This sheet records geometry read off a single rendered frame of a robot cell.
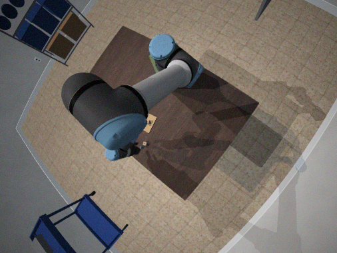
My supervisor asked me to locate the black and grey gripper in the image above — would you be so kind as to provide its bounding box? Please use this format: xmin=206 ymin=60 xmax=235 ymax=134
xmin=125 ymin=142 xmax=145 ymax=158

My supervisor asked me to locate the tan flat mat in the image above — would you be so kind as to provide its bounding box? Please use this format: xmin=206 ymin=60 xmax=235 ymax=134
xmin=144 ymin=114 xmax=157 ymax=133

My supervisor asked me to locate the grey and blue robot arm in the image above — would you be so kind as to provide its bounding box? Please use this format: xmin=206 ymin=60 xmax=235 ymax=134
xmin=61 ymin=34 xmax=204 ymax=161

